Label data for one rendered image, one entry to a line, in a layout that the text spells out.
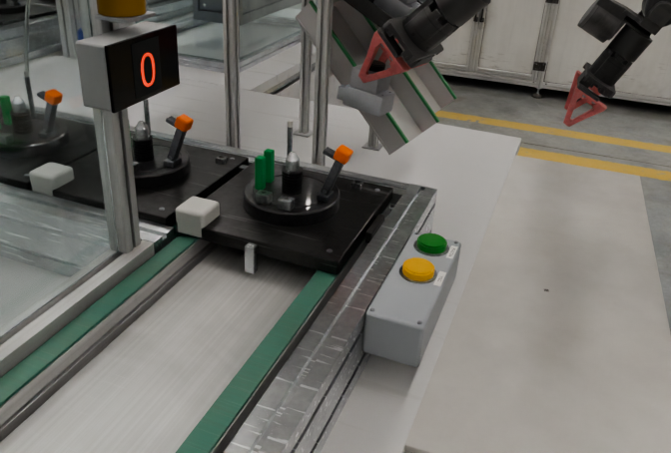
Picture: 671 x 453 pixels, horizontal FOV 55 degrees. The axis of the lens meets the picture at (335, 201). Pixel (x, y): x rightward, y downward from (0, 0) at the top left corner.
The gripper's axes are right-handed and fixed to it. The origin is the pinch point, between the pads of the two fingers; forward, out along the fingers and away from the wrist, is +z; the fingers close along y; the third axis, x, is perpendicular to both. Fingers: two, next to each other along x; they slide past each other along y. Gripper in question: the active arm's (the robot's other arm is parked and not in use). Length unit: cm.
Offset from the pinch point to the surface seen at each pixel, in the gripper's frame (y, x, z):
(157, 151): 13.3, -10.6, 32.9
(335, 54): -8.2, -7.8, 7.9
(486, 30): -382, -39, 107
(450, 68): -377, -33, 143
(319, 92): -5.8, -4.4, 13.3
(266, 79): -65, -31, 64
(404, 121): -18.7, 7.0, 10.0
